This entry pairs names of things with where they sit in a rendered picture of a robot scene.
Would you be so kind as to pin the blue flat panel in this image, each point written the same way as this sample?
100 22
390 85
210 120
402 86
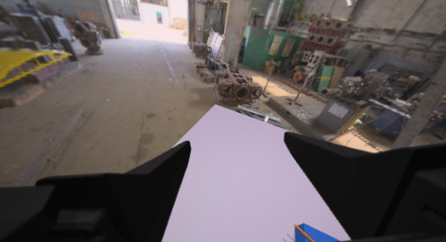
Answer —
313 233

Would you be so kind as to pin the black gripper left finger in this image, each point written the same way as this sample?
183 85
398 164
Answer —
141 200

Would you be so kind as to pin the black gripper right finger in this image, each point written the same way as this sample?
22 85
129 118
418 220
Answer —
361 188

